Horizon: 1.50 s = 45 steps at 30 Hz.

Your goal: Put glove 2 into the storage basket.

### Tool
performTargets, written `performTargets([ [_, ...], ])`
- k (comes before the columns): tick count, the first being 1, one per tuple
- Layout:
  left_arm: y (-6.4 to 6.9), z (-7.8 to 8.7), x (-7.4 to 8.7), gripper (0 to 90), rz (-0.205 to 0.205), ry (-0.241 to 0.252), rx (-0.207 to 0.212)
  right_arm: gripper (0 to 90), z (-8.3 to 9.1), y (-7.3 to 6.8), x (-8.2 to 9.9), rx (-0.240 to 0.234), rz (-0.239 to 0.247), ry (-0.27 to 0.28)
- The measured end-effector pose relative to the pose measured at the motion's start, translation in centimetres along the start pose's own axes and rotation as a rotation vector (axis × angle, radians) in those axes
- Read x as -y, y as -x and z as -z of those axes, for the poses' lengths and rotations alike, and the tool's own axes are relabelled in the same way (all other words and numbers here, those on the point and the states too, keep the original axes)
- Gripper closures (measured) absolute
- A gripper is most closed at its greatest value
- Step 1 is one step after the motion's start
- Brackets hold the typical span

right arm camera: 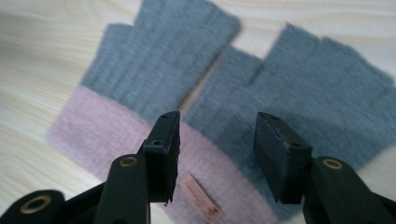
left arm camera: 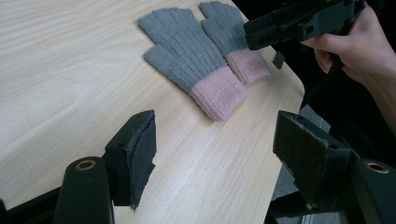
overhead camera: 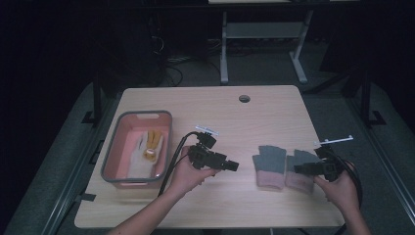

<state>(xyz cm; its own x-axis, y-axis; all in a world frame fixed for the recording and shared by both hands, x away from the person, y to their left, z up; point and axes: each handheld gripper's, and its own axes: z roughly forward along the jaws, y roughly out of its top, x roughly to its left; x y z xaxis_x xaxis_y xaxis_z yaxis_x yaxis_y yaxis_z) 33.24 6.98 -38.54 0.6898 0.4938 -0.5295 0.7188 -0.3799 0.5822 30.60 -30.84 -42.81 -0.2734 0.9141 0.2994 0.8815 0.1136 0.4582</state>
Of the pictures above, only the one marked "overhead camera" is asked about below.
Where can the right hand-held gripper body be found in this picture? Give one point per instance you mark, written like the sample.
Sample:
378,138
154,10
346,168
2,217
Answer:
329,166

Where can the pink basin with grey rim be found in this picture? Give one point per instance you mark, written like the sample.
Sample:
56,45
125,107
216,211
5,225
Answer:
124,147

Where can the white metal desk frame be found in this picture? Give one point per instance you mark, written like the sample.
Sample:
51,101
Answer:
261,30

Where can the person's right hand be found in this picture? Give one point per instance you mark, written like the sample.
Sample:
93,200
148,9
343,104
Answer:
342,192

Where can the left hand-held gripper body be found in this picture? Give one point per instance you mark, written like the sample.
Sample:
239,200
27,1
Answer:
207,158

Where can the beige glove with bear face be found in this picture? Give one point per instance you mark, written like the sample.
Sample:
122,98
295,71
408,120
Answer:
152,143

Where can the grey and pink fingerless glove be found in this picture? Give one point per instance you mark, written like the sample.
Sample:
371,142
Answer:
301,182
269,163

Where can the black metal stand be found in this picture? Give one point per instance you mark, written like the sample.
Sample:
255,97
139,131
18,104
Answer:
97,98
366,98

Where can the person's left hand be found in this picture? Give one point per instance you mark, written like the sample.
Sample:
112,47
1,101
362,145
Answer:
184,178

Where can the black table edge bracket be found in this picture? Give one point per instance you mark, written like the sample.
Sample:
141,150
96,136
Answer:
87,197

